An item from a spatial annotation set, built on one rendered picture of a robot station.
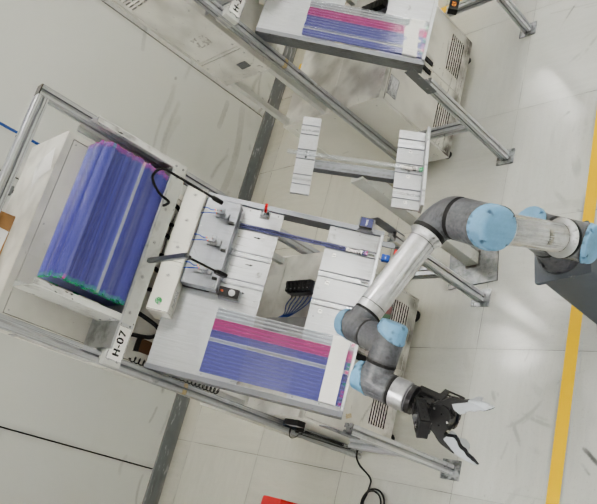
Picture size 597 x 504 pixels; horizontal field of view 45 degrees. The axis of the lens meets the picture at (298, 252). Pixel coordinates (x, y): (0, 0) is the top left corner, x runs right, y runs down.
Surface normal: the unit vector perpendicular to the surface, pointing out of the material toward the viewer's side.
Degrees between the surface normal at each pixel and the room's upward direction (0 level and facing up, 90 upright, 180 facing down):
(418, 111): 90
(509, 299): 0
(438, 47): 90
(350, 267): 43
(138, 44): 90
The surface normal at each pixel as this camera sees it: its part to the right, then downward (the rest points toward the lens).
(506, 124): -0.69, -0.41
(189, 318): -0.04, -0.35
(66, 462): 0.68, -0.08
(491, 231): 0.48, 0.22
